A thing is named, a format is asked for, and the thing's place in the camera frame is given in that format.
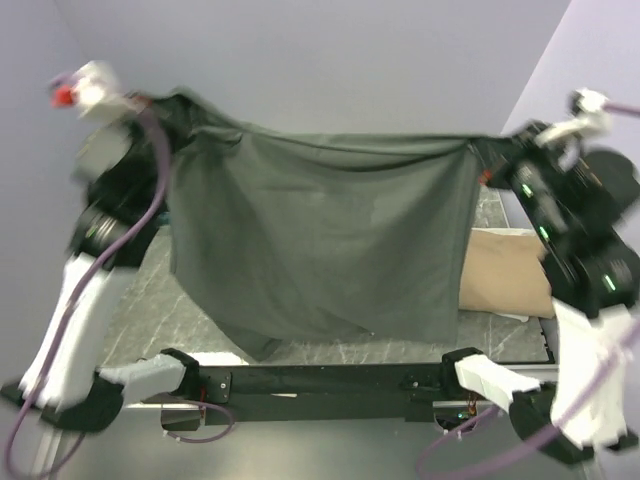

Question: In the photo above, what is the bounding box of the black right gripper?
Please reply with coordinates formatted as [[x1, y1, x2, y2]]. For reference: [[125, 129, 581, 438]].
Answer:
[[468, 114, 566, 237]]

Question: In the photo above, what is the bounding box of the grey t shirt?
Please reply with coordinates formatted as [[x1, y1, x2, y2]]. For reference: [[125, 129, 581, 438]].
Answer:
[[153, 90, 491, 357]]

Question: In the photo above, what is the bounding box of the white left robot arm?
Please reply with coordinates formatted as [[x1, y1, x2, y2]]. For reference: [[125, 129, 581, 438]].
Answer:
[[1, 98, 200, 434]]

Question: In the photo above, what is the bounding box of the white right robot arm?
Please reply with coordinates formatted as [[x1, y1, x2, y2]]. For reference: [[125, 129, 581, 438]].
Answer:
[[438, 115, 639, 465]]

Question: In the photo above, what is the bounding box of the folded tan t shirt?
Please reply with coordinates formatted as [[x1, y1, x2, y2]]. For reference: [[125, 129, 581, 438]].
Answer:
[[459, 230, 554, 319]]

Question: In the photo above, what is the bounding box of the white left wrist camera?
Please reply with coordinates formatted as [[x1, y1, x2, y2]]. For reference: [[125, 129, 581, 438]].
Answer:
[[48, 61, 131, 123]]

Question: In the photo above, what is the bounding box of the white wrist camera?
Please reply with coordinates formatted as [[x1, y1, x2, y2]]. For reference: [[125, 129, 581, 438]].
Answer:
[[534, 88, 612, 148], [48, 61, 131, 123]]

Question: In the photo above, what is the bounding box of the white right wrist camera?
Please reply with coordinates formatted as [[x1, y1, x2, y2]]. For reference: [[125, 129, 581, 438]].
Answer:
[[534, 88, 612, 148]]

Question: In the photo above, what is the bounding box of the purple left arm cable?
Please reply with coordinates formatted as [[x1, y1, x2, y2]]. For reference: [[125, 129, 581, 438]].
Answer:
[[0, 107, 174, 476]]

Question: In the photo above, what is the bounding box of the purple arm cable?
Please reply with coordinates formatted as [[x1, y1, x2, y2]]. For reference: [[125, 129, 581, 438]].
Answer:
[[414, 99, 640, 479], [0, 107, 174, 476]]

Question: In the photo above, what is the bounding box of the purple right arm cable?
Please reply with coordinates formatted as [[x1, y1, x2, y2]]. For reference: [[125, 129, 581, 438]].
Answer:
[[414, 99, 640, 479]]

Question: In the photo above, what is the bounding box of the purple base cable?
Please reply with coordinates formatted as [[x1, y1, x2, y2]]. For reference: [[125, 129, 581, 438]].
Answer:
[[162, 389, 235, 444]]

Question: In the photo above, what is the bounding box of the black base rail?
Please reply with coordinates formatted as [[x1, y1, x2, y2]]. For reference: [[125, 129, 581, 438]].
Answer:
[[202, 363, 478, 422]]

